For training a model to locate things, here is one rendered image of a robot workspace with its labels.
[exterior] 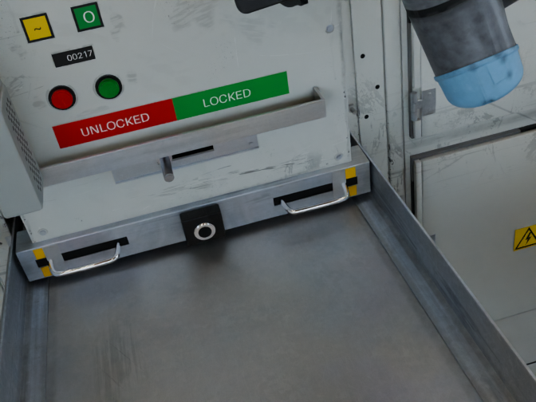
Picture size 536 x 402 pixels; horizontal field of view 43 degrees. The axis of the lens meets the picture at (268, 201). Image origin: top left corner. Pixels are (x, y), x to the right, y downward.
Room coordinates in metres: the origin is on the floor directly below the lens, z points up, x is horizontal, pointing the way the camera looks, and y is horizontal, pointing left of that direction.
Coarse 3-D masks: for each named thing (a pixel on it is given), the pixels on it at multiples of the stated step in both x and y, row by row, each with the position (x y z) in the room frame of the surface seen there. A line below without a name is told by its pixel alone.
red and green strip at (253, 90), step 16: (256, 80) 0.85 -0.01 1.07; (272, 80) 0.86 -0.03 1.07; (192, 96) 0.84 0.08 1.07; (208, 96) 0.84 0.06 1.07; (224, 96) 0.85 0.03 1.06; (240, 96) 0.85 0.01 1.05; (256, 96) 0.86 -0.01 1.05; (272, 96) 0.86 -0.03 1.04; (112, 112) 0.83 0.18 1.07; (128, 112) 0.83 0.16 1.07; (144, 112) 0.83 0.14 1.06; (160, 112) 0.84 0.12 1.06; (176, 112) 0.84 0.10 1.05; (192, 112) 0.84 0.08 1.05; (208, 112) 0.85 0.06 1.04; (64, 128) 0.82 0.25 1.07; (80, 128) 0.82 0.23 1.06; (96, 128) 0.82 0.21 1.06; (112, 128) 0.83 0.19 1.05; (128, 128) 0.83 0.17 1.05; (64, 144) 0.82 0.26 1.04
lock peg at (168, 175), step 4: (168, 156) 0.83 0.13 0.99; (160, 160) 0.82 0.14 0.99; (164, 160) 0.82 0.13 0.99; (168, 160) 0.82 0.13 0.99; (160, 164) 0.82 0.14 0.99; (164, 164) 0.81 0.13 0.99; (168, 164) 0.81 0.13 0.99; (164, 168) 0.80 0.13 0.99; (168, 168) 0.80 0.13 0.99; (164, 172) 0.79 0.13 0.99; (168, 172) 0.79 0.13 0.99; (172, 172) 0.79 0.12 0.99; (164, 176) 0.79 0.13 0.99; (168, 176) 0.78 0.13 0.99; (172, 176) 0.79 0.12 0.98; (168, 180) 0.78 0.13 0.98; (172, 180) 0.79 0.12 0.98
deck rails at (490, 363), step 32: (384, 192) 0.83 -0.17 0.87; (384, 224) 0.80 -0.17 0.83; (416, 224) 0.72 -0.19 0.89; (416, 256) 0.72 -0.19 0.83; (32, 288) 0.80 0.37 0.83; (416, 288) 0.66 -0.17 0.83; (448, 288) 0.62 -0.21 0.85; (32, 320) 0.73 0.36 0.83; (448, 320) 0.59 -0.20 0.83; (480, 320) 0.54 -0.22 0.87; (0, 352) 0.61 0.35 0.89; (32, 352) 0.66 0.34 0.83; (480, 352) 0.54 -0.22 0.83; (512, 352) 0.48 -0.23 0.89; (0, 384) 0.56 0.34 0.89; (32, 384) 0.61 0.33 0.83; (480, 384) 0.49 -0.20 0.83; (512, 384) 0.47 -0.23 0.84
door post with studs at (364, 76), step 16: (352, 0) 1.01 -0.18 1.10; (368, 0) 1.01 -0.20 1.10; (352, 16) 1.01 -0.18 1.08; (368, 16) 1.01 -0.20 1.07; (352, 32) 1.01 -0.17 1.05; (368, 32) 1.01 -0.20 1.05; (352, 48) 1.01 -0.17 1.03; (368, 48) 1.01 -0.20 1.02; (352, 64) 1.01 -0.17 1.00; (368, 64) 1.01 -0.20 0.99; (352, 80) 1.01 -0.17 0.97; (368, 80) 1.01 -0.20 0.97; (352, 96) 1.01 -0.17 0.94; (368, 96) 1.01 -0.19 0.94; (352, 112) 0.99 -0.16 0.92; (368, 112) 1.01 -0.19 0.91; (352, 128) 1.01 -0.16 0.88; (368, 128) 1.01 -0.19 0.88; (384, 128) 1.01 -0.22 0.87; (368, 144) 1.01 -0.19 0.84; (384, 144) 1.01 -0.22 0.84; (384, 160) 1.01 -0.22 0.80
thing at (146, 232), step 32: (352, 160) 0.89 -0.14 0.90; (256, 192) 0.85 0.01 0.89; (288, 192) 0.86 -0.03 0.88; (320, 192) 0.87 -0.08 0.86; (128, 224) 0.82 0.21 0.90; (160, 224) 0.83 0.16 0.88; (224, 224) 0.84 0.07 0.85; (32, 256) 0.80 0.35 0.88; (64, 256) 0.81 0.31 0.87; (96, 256) 0.81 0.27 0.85
